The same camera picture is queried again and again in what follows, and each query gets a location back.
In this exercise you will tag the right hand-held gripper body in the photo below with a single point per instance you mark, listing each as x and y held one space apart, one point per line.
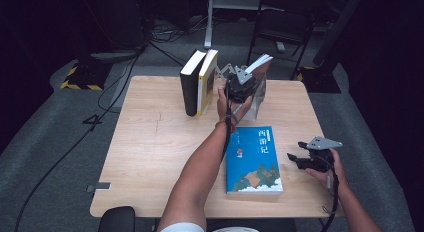
321 160

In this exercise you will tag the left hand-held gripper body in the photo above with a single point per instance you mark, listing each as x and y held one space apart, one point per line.
238 90

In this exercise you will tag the grey metal expandable bookend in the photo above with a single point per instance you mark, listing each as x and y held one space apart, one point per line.
253 108

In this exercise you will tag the yellow paperback book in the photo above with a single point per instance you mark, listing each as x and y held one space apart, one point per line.
206 88

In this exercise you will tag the black hardcover book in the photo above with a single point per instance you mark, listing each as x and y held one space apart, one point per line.
190 92

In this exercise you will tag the blue paperback book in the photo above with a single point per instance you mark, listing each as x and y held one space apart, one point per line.
253 158

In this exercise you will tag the person's left hand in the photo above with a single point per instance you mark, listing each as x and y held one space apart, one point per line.
223 108

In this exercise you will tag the person's right hand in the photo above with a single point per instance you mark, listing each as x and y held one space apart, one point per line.
338 178

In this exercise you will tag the white desk foot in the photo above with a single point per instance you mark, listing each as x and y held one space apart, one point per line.
280 46

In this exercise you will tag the black folding chair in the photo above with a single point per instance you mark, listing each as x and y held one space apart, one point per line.
283 25

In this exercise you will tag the black slanted pole stand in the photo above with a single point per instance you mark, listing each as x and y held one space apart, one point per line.
336 28

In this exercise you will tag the black stand base striped tape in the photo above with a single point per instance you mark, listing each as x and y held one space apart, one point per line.
86 77

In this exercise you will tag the black chair backrest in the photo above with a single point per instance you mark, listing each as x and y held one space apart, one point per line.
116 220

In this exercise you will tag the white desk frame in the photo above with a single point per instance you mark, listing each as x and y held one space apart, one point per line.
208 25

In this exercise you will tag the grey flat base plate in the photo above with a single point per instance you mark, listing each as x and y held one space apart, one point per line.
113 55

